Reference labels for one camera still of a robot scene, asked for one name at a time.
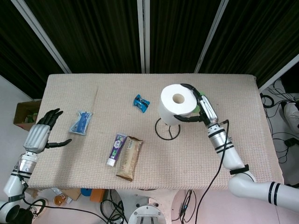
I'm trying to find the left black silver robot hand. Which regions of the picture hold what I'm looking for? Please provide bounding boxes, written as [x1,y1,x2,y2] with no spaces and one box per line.
[23,108,72,154]

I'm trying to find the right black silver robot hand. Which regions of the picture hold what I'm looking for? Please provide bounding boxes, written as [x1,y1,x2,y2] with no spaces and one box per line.
[173,83,219,126]

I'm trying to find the white toilet paper roll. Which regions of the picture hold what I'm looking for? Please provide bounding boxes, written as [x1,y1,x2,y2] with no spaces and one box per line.
[158,83,197,126]

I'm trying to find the grey white robot base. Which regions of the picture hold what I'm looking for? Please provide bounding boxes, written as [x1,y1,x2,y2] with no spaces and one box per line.
[128,190,172,224]

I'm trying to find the brown cardboard box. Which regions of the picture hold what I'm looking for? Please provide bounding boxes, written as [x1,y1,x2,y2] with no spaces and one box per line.
[13,99,43,133]

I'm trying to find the blue wet wipes pack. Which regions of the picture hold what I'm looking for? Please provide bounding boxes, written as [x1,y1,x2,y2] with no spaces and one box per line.
[68,111,93,136]

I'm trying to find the beige waffle tablecloth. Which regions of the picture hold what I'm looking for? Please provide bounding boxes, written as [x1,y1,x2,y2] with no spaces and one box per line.
[27,73,285,190]

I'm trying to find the bottle with orange liquid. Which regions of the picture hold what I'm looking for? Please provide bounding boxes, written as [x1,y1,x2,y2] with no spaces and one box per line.
[54,193,67,206]

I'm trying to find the flat cardboard piece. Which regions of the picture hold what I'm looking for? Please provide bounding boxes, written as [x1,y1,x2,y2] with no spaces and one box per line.
[62,188,82,202]

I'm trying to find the blue snack packet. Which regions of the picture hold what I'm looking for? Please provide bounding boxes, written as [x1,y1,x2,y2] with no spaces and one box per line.
[133,94,150,114]

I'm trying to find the purple toothpaste tube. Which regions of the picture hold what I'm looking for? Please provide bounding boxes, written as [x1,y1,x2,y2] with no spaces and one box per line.
[106,133,128,167]

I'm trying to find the black pleated curtain panel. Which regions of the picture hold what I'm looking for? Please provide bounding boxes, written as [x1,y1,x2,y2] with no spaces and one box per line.
[25,0,142,73]
[149,0,220,73]
[202,0,299,87]
[0,0,66,98]

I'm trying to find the white sneaker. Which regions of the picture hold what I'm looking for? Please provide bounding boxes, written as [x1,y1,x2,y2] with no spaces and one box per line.
[280,102,299,131]

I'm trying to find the orange box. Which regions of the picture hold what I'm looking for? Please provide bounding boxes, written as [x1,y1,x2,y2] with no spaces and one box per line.
[90,189,106,203]

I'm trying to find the black power adapter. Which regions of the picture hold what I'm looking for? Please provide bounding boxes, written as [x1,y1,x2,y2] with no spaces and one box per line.
[284,137,299,148]

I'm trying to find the brown snack package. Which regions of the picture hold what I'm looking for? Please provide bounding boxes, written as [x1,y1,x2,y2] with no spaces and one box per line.
[116,136,143,182]

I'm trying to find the coiled black floor cable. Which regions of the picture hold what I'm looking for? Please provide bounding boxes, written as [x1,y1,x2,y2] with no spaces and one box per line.
[260,92,276,108]

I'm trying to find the black wire paper stand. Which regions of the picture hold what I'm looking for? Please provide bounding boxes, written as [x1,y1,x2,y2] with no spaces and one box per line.
[154,118,182,140]

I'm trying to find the white partition frame post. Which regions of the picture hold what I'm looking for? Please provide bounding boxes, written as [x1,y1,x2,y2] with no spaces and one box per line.
[257,55,299,92]
[15,0,72,74]
[194,0,229,73]
[137,0,151,73]

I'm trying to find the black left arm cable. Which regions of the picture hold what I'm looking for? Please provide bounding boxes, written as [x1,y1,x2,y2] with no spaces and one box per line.
[22,179,109,224]

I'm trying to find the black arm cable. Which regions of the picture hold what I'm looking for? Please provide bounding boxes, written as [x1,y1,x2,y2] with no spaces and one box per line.
[195,119,231,224]
[22,179,109,224]

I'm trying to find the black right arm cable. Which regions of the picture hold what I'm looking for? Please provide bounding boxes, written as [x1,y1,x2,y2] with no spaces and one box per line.
[195,119,231,224]

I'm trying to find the black floor cable bundle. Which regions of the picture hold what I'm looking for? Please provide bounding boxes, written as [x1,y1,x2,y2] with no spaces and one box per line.
[100,196,128,224]

